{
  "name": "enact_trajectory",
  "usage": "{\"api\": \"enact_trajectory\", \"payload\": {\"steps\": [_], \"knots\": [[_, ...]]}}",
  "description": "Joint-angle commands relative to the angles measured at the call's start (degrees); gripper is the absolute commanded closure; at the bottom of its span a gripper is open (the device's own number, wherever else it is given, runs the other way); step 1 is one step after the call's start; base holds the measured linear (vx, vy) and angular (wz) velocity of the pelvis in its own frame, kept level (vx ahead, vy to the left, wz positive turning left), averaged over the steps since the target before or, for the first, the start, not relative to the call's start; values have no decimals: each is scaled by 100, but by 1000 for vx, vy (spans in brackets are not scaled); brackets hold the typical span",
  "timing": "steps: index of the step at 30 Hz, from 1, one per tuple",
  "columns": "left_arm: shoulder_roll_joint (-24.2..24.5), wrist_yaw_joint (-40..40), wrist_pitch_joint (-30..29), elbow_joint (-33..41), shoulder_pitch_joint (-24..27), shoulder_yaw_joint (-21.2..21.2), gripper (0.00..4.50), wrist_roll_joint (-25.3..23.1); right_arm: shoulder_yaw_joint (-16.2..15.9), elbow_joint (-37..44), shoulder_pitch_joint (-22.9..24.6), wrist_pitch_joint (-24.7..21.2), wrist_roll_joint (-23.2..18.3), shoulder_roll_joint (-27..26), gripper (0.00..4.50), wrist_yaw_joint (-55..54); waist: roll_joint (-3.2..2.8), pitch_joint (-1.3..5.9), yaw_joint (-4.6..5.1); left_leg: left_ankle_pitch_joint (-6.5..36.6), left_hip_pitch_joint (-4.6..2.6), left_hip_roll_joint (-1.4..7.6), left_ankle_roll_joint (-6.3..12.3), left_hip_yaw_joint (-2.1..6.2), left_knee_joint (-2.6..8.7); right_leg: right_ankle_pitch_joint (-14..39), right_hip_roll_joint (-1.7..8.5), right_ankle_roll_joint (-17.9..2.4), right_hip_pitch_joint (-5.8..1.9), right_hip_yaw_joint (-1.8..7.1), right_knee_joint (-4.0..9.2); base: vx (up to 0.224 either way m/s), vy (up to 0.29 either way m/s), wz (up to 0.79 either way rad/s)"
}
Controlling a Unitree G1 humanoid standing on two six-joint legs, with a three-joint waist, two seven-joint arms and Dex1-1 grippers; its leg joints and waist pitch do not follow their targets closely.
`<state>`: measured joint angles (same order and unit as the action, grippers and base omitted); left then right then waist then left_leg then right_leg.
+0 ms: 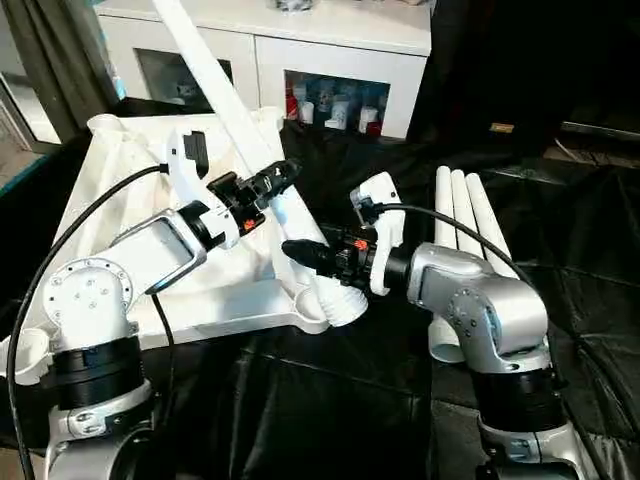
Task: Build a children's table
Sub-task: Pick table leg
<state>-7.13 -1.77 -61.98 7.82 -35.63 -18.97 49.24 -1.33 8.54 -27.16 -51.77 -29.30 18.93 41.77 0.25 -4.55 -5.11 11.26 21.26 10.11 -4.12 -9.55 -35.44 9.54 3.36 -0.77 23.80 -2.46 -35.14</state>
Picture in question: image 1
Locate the teal floor mat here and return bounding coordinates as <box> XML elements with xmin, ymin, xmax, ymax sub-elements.
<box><xmin>0</xmin><ymin>150</ymin><xmax>46</xmax><ymax>196</ymax></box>

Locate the black work mat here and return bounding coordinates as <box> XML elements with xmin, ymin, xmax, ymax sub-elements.
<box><xmin>0</xmin><ymin>95</ymin><xmax>640</xmax><ymax>480</ymax></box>

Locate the white glass-door cabinet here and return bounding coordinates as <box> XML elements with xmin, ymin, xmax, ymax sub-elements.
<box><xmin>92</xmin><ymin>0</ymin><xmax>433</xmax><ymax>141</ymax></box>

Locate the white plastic table leg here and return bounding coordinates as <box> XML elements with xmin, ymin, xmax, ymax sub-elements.
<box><xmin>452</xmin><ymin>170</ymin><xmax>493</xmax><ymax>253</ymax></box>
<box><xmin>150</xmin><ymin>0</ymin><xmax>371</xmax><ymax>329</ymax></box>
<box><xmin>430</xmin><ymin>165</ymin><xmax>471</xmax><ymax>363</ymax></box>
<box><xmin>468</xmin><ymin>173</ymin><xmax>521</xmax><ymax>281</ymax></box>

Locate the white upturned plastic table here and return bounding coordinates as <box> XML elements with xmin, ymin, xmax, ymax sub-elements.
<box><xmin>0</xmin><ymin>108</ymin><xmax>336</xmax><ymax>389</ymax></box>

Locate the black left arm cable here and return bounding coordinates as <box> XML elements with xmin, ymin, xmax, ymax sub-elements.
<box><xmin>5</xmin><ymin>165</ymin><xmax>176</xmax><ymax>480</ymax></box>

